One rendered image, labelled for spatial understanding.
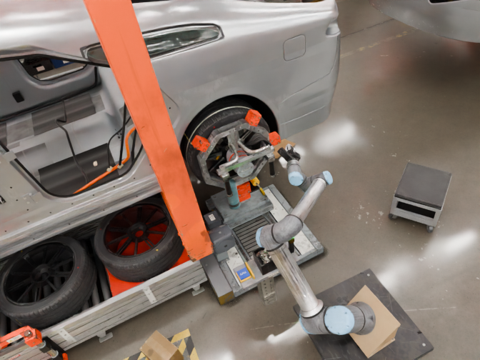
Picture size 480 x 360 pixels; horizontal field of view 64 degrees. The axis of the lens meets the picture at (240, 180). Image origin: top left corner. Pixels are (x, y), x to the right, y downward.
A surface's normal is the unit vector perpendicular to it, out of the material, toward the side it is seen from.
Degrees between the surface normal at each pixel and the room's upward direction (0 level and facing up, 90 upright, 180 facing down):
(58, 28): 32
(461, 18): 91
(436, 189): 0
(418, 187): 0
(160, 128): 90
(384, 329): 45
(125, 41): 90
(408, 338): 0
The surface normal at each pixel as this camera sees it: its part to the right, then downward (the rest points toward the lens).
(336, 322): -0.65, -0.22
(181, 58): 0.39, 0.45
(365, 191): -0.14, -0.69
